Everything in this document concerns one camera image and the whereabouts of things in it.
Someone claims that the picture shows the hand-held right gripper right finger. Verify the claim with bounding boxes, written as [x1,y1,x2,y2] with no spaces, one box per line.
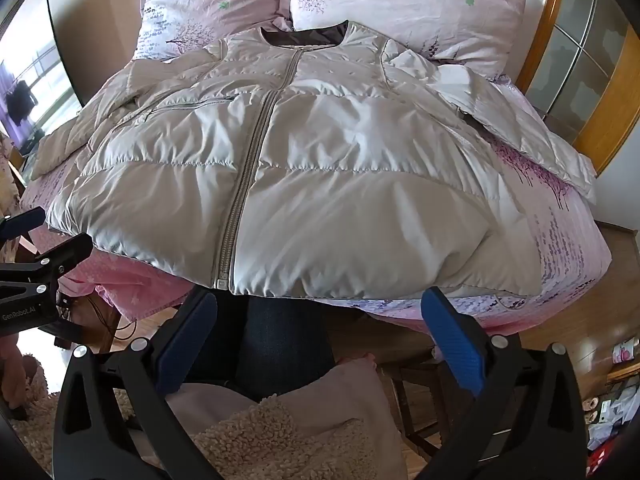
[415,286,591,480]

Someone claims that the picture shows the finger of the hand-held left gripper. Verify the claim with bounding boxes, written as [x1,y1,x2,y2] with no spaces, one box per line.
[0,234,95,292]
[0,206,47,248]

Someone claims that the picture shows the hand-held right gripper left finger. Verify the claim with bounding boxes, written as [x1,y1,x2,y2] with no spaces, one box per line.
[52,287,221,480]

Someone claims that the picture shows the white puffer jacket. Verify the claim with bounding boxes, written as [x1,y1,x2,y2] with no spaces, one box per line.
[32,20,598,301]

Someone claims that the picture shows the person's left forearm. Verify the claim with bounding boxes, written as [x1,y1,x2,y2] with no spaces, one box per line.
[0,340,46,411]

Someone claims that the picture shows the wooden furniture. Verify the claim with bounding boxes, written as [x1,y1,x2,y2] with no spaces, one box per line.
[52,285,151,356]

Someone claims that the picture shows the pink star bed skirt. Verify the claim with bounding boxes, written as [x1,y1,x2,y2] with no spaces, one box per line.
[25,210,201,331]

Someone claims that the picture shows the wooden chair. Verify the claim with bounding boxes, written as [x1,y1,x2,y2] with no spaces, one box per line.
[330,310,453,461]

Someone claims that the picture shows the person's legs in jeans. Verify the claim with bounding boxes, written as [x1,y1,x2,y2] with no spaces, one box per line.
[190,292,336,401]

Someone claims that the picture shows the black television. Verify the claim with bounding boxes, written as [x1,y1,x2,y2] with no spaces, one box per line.
[0,0,83,148]

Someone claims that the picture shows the floral bed sheet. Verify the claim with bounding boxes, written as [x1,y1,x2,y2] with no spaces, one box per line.
[20,72,613,331]

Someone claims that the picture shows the pink flower box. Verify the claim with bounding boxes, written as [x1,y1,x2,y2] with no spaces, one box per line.
[607,337,638,378]

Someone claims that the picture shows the pile of small packages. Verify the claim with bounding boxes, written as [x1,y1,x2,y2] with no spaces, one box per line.
[585,380,636,466]

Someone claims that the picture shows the pink floral pillow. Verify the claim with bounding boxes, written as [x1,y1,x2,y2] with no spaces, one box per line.
[290,0,530,80]
[135,0,296,61]

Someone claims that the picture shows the wooden glass cabinet door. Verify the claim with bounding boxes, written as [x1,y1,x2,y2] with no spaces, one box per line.
[530,0,640,176]

